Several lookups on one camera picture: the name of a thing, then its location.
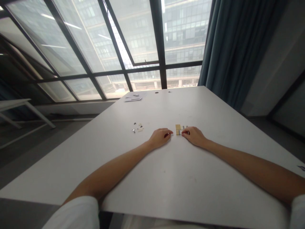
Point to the person's left hand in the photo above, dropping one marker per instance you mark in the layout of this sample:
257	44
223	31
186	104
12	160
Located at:
158	139

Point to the person's right hand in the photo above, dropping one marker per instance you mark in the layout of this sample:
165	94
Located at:
195	138

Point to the person's left thumb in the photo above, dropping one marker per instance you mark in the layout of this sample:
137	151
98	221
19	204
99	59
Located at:
167	137

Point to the person's right thumb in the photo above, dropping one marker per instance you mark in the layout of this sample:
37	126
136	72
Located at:
186	135

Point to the person's left index finger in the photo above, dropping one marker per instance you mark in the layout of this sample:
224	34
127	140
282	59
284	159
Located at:
166	130

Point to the person's right index finger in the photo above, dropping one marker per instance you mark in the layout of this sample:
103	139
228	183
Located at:
190	129

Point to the tan toy brick plate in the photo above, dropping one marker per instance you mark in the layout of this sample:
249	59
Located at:
178	128

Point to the scatter of small brick parts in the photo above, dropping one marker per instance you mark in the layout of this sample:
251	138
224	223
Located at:
139	127

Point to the white paper sheets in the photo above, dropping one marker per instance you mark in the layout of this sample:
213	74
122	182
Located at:
133	99

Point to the person's body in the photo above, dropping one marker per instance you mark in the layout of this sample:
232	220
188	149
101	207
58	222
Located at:
166	223

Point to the teal curtain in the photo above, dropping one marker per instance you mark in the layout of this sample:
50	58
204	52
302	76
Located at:
236	52

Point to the large black framed window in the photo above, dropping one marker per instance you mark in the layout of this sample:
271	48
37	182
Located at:
107	47

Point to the blue printed card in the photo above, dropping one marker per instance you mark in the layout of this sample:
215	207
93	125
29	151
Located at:
302	167

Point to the white side table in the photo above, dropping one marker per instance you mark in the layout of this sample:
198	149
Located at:
19	107

